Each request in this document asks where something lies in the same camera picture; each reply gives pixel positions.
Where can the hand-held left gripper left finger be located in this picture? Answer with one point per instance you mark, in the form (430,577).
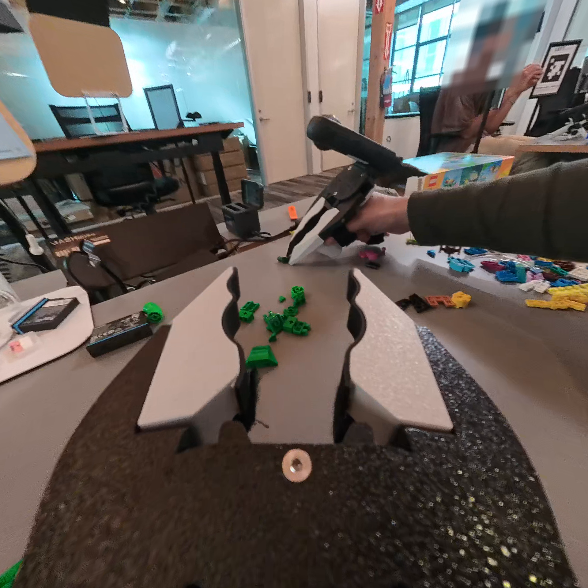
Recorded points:
(193,358)

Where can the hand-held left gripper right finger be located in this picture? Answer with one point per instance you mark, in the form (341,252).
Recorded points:
(395,358)

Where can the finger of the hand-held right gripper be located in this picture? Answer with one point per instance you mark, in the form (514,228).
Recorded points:
(312,246)
(311,219)

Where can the person's right forearm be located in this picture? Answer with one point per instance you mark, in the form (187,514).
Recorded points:
(496,216)

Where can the grey desk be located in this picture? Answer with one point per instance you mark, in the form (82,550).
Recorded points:
(482,367)

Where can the dark wooden top desk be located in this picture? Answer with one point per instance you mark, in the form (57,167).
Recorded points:
(138,135)

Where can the person's right hand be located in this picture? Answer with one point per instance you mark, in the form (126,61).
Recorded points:
(386,216)

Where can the dark brown wedge plate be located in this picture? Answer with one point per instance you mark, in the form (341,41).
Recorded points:
(420,303)
(403,303)

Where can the pink brick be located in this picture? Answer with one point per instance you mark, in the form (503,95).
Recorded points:
(372,252)

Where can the green round brick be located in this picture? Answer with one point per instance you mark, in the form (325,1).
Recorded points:
(154,312)

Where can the dark grey battery charger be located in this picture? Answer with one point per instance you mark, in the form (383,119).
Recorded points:
(241,216)

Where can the terracotta corner brick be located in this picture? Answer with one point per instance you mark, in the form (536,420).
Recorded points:
(438,301)

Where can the thick black printed box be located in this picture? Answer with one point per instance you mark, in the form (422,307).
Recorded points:
(119,333)

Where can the pile of green bricks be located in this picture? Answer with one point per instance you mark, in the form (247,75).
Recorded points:
(285,321)

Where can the yellow round brick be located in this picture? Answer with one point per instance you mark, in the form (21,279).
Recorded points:
(461,299)

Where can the black office chair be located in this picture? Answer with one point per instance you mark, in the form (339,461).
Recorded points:
(128,179)
(427,119)

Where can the red fire extinguisher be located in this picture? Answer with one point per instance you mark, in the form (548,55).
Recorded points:
(387,89)

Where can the white door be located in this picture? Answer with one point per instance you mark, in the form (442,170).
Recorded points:
(340,82)
(280,82)

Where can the cardboard box stack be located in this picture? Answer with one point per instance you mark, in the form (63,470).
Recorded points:
(220,165)

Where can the colourful toy brick box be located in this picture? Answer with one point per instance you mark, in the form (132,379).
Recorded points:
(459,170)

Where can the dark brown cardboard box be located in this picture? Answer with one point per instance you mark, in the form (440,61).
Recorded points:
(151,248)

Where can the wooden column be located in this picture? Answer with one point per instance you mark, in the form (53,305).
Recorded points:
(379,69)

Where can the flat black box blue edge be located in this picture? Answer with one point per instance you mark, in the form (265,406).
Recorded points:
(46,314)

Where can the pile of colourful bricks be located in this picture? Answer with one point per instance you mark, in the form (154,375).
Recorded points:
(528,275)

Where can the small pink packet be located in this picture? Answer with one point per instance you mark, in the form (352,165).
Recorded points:
(20,345)

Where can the black framed panel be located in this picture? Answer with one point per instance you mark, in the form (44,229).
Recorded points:
(163,108)

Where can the white plug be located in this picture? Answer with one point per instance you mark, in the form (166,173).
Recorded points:
(33,246)

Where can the black white marker sign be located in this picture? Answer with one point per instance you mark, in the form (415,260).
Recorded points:
(556,69)

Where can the light blue instruction booklet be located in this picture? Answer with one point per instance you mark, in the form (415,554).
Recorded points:
(9,138)

